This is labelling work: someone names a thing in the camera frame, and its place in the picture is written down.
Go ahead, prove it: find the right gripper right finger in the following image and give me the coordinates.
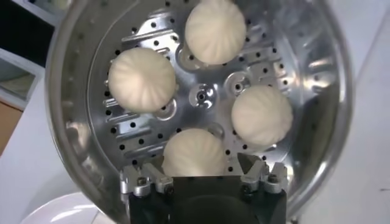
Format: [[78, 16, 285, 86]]
[[236, 152, 289, 195]]

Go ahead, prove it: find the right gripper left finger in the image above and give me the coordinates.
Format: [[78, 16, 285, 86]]
[[119, 155, 175, 198]]

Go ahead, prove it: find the white steamed baozi bun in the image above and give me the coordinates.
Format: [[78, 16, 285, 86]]
[[161, 127, 229, 177], [107, 47, 177, 113], [184, 0, 247, 66], [230, 84, 294, 147]]

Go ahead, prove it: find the stainless steel steamer basket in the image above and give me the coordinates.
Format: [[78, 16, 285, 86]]
[[44, 0, 354, 224]]

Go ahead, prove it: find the round white plate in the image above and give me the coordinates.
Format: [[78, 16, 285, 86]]
[[19, 191, 108, 224]]

